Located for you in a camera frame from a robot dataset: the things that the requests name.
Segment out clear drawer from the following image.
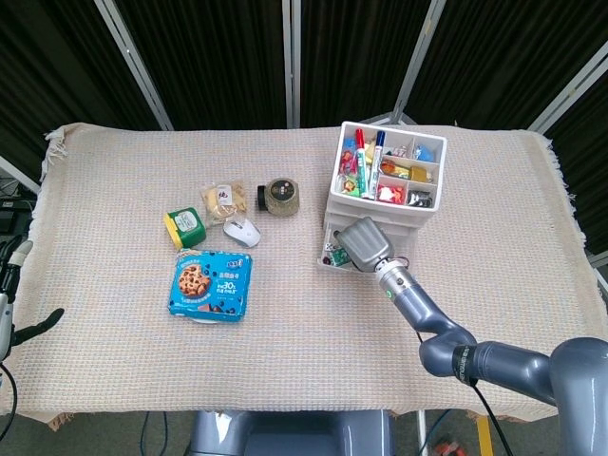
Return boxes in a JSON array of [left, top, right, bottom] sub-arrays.
[[315, 221, 410, 276]]

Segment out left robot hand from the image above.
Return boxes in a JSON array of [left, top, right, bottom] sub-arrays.
[[0, 239, 66, 363]]

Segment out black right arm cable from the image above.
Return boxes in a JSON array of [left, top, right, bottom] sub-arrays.
[[467, 378, 513, 456]]

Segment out white marker with blue cap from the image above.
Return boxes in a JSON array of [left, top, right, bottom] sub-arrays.
[[361, 129, 389, 200]]

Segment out white table leg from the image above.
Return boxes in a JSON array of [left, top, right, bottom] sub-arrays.
[[416, 410, 429, 456]]

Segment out glass jar with black lid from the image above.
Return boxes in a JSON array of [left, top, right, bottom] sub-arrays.
[[256, 177, 302, 219]]

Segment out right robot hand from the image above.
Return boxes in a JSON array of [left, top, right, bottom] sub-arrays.
[[332, 217, 398, 275]]

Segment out clear bag of biscuits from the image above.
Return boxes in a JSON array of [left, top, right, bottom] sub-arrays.
[[199, 179, 250, 224]]

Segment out red candy packet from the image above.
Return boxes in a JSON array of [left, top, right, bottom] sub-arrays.
[[340, 148, 361, 175]]

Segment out white drawer organizer box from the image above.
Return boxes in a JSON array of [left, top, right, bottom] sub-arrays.
[[323, 121, 449, 251]]

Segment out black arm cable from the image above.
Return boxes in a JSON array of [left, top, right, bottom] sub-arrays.
[[467, 378, 513, 456], [0, 363, 19, 423]]

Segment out green container with yellow lid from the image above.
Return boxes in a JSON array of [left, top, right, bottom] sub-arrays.
[[162, 206, 209, 253]]

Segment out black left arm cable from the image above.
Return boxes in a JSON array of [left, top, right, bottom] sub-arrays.
[[0, 363, 19, 423]]

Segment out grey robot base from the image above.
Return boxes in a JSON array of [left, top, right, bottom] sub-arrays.
[[189, 409, 396, 456]]

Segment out red small clips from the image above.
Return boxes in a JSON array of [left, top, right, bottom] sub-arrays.
[[376, 184, 408, 203]]

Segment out white screen frame post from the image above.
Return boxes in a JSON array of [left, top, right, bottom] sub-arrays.
[[281, 0, 303, 129], [0, 155, 42, 194], [528, 40, 608, 135], [93, 0, 175, 131], [370, 0, 448, 126]]

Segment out beige woven tablecloth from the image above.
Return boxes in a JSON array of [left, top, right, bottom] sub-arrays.
[[9, 122, 601, 431]]

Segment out green marker with red cap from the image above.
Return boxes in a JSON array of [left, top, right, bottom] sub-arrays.
[[354, 127, 377, 199]]

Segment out white computer mouse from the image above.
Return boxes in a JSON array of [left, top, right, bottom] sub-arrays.
[[222, 216, 263, 250]]

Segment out blue chocolate cookie box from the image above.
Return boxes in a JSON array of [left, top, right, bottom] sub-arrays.
[[167, 249, 254, 324]]

